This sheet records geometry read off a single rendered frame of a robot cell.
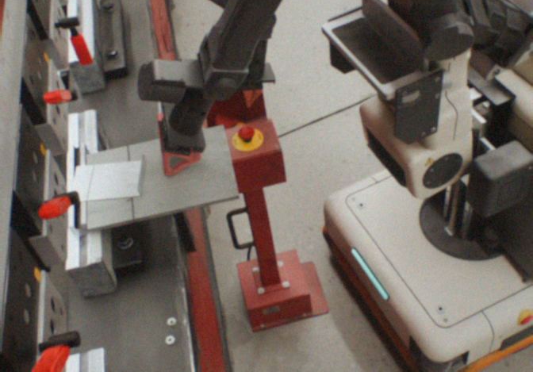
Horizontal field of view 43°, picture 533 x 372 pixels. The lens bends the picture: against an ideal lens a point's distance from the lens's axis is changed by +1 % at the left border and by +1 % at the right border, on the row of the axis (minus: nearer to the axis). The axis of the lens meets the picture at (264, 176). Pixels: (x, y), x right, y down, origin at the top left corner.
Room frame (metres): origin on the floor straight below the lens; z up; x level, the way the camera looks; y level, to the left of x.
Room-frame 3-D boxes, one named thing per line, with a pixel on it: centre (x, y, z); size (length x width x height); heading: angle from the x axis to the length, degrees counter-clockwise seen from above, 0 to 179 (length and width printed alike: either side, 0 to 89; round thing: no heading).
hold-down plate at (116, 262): (0.86, 0.28, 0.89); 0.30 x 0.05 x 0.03; 3
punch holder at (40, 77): (0.79, 0.33, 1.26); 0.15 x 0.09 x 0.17; 3
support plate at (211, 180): (0.83, 0.18, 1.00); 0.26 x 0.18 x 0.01; 93
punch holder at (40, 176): (0.59, 0.32, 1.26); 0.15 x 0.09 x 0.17; 3
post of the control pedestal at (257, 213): (1.14, 0.04, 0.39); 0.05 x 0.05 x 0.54; 5
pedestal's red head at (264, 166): (1.14, 0.04, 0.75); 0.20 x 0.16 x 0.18; 5
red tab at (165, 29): (1.85, 0.23, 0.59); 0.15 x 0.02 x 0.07; 3
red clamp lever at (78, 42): (0.98, 0.28, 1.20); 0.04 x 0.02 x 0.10; 93
